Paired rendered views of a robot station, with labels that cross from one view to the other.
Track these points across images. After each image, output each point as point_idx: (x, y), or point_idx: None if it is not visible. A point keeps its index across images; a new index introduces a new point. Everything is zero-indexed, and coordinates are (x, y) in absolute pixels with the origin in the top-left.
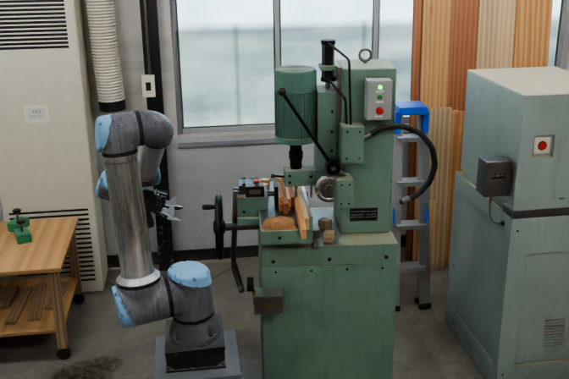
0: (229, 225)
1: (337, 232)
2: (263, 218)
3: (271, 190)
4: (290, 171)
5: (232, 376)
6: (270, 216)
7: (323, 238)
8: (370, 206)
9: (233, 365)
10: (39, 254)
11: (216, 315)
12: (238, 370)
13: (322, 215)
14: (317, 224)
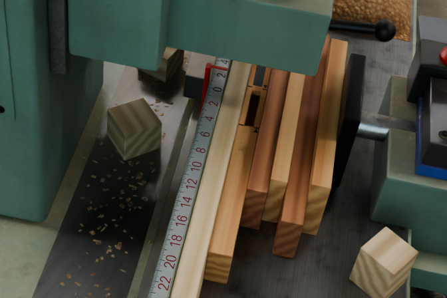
0: None
1: (104, 101)
2: (400, 59)
3: (369, 114)
4: None
5: (434, 17)
6: (374, 63)
7: (174, 81)
8: None
9: (432, 36)
10: None
11: None
12: (423, 23)
13: (92, 242)
14: (186, 72)
